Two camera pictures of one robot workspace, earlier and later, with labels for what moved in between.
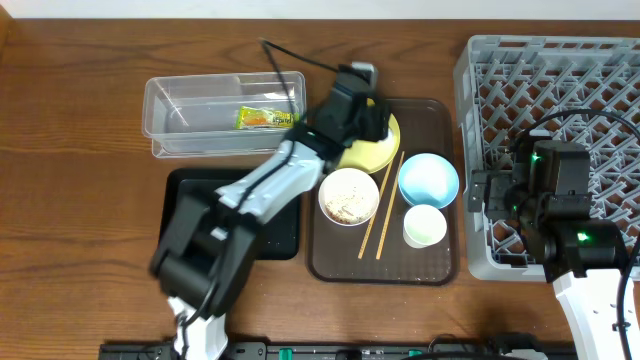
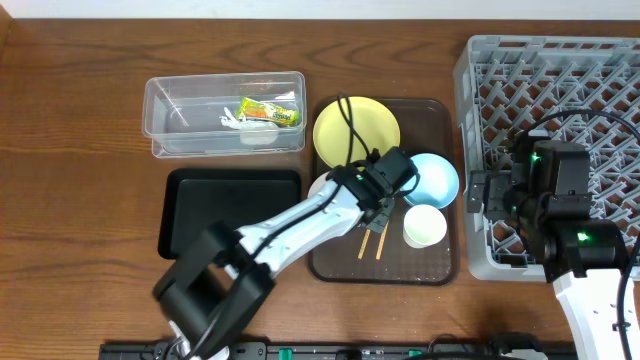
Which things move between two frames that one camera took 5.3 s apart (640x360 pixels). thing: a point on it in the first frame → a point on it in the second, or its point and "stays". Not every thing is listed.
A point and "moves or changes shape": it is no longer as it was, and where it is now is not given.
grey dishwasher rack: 557,88 stays
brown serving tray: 356,219 stays
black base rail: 168,350 stays
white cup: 424,226 stays
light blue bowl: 428,179 stays
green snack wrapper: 257,117 moves or changes shape
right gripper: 477,191 stays
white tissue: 389,139 → 251,131
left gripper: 373,126 → 381,210
